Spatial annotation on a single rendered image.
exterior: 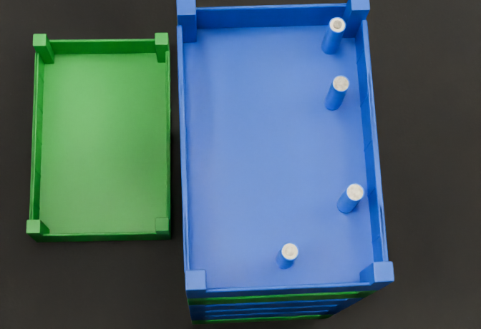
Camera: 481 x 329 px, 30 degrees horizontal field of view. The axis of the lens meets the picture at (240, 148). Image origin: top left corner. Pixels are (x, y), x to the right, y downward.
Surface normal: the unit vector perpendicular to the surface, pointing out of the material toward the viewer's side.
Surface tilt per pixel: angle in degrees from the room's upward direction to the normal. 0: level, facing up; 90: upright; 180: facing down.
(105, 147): 0
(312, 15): 90
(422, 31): 0
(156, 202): 0
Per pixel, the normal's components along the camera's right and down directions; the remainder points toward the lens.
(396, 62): 0.04, -0.25
